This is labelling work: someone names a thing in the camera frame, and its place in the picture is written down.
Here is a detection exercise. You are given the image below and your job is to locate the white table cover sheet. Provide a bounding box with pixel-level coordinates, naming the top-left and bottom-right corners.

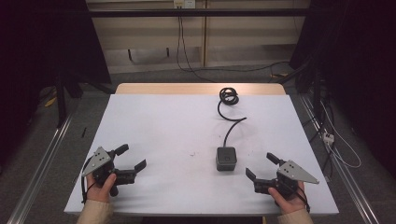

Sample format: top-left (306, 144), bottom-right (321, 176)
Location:
top-left (64, 93), bottom-right (340, 217)

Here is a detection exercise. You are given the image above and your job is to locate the dark grey cube power socket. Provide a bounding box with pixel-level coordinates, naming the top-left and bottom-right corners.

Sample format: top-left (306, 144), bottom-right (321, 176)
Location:
top-left (215, 146), bottom-right (238, 172)

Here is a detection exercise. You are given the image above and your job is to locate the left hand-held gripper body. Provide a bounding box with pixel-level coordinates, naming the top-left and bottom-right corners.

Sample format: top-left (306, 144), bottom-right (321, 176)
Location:
top-left (81, 146), bottom-right (138, 198)

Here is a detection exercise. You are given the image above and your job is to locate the black horizontal metal bar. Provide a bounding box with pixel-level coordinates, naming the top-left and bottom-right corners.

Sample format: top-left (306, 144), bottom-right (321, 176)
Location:
top-left (87, 7), bottom-right (312, 18)

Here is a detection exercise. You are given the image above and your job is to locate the black power cable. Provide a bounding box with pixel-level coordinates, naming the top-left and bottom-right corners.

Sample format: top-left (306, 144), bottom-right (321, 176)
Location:
top-left (217, 87), bottom-right (248, 148)

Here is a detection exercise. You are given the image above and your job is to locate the person's right hand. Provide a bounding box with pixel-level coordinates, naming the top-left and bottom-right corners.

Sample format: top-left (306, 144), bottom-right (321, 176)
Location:
top-left (268, 181), bottom-right (307, 216)

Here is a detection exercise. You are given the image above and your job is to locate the white power strip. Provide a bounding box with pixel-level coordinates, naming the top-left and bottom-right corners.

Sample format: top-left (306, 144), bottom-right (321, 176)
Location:
top-left (322, 130), bottom-right (335, 146)

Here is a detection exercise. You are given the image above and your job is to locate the white thin cable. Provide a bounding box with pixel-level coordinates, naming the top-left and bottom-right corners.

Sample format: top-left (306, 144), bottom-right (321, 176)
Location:
top-left (320, 101), bottom-right (362, 170)

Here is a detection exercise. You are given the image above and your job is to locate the beige wooden cabinet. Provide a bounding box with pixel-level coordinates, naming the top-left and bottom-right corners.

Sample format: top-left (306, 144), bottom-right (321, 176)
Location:
top-left (85, 0), bottom-right (312, 75)

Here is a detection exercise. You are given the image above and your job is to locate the person's left hand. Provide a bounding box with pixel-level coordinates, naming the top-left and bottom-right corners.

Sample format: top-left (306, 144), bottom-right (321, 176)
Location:
top-left (85, 173), bottom-right (118, 203)

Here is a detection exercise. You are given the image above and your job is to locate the aluminium floor rail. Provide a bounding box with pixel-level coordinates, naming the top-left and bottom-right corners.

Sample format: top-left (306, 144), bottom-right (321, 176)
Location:
top-left (298, 92), bottom-right (381, 224)
top-left (6, 115), bottom-right (74, 224)

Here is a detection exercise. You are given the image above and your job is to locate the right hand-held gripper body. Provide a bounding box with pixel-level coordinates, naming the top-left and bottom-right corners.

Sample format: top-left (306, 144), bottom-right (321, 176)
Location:
top-left (253, 160), bottom-right (320, 200)

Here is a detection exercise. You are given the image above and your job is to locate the black wrist strap cord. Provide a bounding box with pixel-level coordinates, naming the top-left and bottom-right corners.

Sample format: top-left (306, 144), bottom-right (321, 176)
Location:
top-left (274, 185), bottom-right (311, 214)
top-left (80, 157), bottom-right (97, 204)

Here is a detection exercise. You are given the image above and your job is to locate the black curtain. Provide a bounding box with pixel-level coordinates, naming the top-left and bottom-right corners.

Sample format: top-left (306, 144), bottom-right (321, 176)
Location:
top-left (289, 0), bottom-right (396, 178)
top-left (0, 0), bottom-right (112, 162)

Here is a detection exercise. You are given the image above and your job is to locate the white wall outlet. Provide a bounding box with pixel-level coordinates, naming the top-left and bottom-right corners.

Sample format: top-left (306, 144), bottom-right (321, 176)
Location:
top-left (173, 0), bottom-right (197, 9)

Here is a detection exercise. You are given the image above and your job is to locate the black hanging cable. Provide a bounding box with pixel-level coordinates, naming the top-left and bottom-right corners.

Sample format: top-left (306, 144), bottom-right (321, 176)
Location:
top-left (176, 15), bottom-right (290, 83)

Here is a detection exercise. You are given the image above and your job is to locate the black metal stand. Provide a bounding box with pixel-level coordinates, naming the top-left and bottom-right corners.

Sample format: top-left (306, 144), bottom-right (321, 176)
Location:
top-left (54, 71), bottom-right (83, 129)
top-left (276, 59), bottom-right (334, 144)

